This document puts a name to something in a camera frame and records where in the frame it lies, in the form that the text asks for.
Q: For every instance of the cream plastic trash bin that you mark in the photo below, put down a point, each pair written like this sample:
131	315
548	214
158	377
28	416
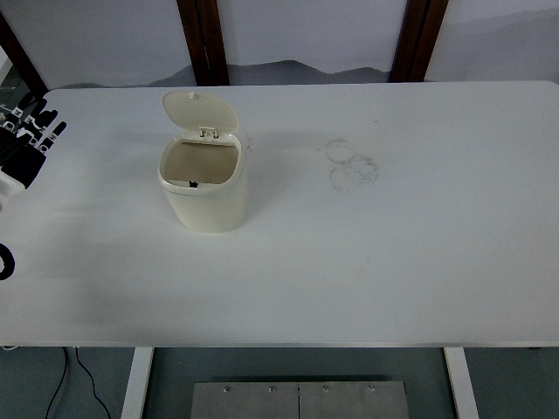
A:
205	209

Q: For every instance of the white table leg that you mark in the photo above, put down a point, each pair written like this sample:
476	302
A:
137	384
462	384

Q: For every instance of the dark wooden screen post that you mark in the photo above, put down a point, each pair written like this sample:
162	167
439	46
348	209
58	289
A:
24	61
417	43
205	43

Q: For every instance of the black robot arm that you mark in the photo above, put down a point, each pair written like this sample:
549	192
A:
8	265

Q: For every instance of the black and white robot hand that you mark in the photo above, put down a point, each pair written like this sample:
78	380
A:
22	163

